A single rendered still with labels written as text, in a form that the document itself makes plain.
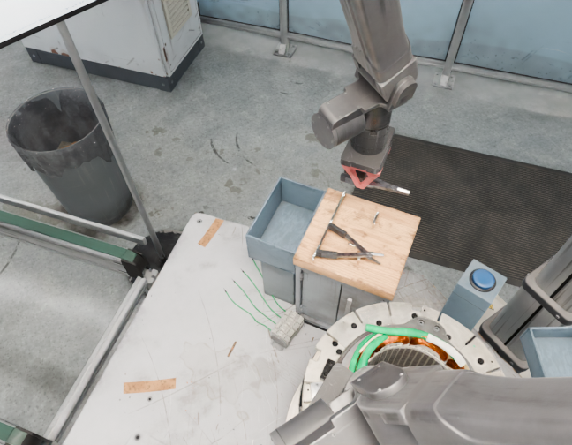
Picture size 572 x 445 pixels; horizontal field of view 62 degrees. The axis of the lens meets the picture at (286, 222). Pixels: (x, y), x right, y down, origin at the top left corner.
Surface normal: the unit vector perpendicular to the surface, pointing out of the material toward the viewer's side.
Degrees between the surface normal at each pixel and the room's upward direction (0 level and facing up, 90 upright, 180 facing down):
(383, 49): 97
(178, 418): 0
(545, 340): 0
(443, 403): 44
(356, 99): 10
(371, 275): 0
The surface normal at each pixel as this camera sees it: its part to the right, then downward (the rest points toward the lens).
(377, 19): 0.51, 0.80
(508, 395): -0.50, -0.87
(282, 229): -0.02, -0.58
